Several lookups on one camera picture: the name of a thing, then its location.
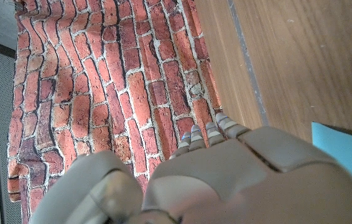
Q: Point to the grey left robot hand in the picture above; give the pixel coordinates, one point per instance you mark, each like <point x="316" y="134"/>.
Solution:
<point x="225" y="180"/>

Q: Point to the blue sticky note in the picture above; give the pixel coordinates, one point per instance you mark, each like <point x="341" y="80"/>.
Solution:
<point x="350" y="152"/>

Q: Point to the red brick print backdrop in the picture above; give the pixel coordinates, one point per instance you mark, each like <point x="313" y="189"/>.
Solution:
<point x="101" y="77"/>

